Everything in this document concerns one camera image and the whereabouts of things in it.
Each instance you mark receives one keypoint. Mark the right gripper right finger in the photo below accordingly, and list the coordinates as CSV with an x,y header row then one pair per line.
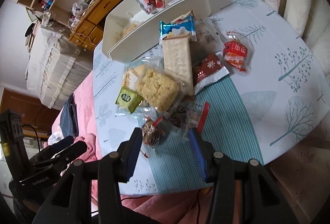
x,y
242,192

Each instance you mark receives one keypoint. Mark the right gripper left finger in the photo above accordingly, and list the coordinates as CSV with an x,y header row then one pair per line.
x,y
89,192

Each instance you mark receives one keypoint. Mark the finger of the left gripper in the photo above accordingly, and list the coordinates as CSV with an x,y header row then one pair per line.
x,y
63,158
48,152

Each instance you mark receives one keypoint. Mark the green small snack packet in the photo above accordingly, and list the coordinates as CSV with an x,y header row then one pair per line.
x,y
128,99

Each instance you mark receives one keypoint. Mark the walnut date candy packet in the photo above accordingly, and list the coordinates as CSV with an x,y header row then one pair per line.
x,y
152,135

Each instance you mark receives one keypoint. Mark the dark seaweed snack packet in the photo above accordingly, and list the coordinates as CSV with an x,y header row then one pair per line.
x,y
189,115

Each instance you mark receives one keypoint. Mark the yellow rice crisp block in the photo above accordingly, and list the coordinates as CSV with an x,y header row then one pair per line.
x,y
160,89

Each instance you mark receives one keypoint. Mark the maroon snowflake packet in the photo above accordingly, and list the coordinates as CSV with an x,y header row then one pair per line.
x,y
208,72

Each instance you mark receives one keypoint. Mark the beige wafer cracker pack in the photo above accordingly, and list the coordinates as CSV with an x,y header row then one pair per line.
x,y
177,59

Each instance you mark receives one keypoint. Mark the small red candy packet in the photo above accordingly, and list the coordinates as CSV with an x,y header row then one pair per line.
x,y
237,52

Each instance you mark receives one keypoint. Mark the red apple snack packet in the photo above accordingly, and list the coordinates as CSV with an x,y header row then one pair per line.
x,y
152,6

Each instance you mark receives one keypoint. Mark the blue white snack packet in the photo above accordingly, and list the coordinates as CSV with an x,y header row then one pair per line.
x,y
182,27

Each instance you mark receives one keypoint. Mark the large bread packet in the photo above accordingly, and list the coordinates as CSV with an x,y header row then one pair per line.
x,y
132,72

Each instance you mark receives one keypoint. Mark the small yellow crisp packet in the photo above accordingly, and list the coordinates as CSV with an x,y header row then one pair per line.
x,y
127,29

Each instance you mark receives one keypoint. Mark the clear packet red label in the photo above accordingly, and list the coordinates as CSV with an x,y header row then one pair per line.
x,y
208,40

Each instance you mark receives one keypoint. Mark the navy blue folded cloth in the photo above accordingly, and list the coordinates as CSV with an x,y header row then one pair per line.
x,y
69,119

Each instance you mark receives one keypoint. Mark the pink bed quilt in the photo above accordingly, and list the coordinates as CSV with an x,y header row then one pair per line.
x,y
185,207

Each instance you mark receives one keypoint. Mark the white lace covered cabinet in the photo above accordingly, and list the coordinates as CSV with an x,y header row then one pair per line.
x,y
56,66

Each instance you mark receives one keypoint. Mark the patterned tablecloth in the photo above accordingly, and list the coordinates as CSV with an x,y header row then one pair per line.
x,y
256,116

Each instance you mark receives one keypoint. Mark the wooden desk with drawers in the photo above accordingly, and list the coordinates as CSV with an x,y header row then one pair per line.
x,y
90,29

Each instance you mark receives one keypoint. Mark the white plastic storage bin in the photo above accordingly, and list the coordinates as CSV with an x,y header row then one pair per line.
x,y
145,36

